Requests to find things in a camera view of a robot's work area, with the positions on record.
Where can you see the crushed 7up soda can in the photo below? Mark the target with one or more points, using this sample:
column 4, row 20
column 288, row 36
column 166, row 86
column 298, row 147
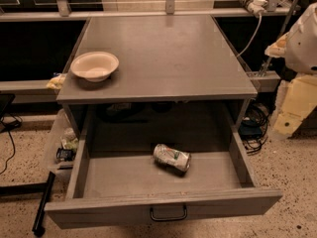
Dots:
column 167, row 156

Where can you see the black drawer handle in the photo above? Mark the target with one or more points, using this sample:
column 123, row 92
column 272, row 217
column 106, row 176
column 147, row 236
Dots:
column 168, row 213

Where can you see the grey metal rail frame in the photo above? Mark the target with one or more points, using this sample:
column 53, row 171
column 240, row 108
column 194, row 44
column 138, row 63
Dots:
column 49, row 10

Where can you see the open grey top drawer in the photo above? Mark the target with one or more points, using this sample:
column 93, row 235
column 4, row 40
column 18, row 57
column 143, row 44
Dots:
column 115, row 179

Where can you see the grey metal cabinet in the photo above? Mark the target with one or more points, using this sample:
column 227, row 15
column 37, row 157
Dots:
column 163, row 61

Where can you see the yellow crumpled bag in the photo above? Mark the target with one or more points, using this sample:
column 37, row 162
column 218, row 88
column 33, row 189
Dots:
column 56, row 82

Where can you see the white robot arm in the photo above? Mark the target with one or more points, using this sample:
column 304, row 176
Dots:
column 300, row 53

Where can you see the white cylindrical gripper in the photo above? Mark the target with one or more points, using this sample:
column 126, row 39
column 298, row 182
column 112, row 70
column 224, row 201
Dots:
column 303, row 47

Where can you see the white power strip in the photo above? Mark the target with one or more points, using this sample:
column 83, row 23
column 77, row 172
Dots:
column 255, row 7

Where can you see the clear plastic trash bin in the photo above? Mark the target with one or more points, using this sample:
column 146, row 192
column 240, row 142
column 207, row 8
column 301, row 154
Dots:
column 61, row 145

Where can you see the white paper bowl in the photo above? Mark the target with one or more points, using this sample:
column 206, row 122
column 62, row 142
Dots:
column 94, row 66

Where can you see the black metal stand leg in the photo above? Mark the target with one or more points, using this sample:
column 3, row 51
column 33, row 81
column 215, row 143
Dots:
column 45, row 189

